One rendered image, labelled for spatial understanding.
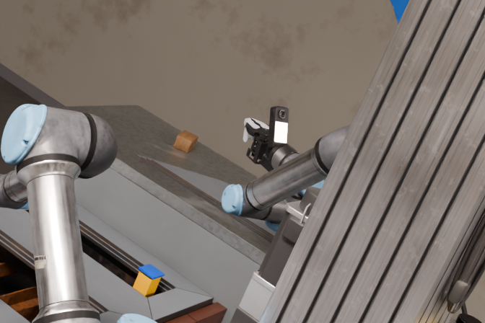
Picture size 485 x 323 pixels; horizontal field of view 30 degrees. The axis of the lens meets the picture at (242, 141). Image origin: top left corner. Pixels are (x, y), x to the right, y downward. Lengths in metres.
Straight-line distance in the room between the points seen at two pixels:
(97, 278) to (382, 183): 1.34
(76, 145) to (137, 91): 4.52
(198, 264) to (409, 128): 1.51
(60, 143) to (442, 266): 0.71
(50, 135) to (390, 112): 0.61
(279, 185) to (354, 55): 3.35
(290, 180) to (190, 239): 0.91
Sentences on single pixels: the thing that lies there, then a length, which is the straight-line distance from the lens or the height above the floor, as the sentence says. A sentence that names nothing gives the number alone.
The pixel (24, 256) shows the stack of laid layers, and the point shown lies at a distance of 2.70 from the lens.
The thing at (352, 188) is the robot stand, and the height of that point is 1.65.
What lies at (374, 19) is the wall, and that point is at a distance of 5.34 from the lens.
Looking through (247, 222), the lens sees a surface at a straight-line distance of 2.91.
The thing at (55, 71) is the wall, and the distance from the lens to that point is 6.71.
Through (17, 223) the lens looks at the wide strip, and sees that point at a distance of 2.84.
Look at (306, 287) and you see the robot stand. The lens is 1.60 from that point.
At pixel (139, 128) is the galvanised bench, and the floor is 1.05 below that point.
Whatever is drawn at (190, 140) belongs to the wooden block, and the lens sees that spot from 3.35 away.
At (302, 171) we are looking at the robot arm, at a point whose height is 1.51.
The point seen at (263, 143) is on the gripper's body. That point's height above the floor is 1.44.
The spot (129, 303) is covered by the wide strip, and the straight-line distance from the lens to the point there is 2.62.
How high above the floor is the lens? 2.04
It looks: 15 degrees down
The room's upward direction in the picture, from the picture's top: 23 degrees clockwise
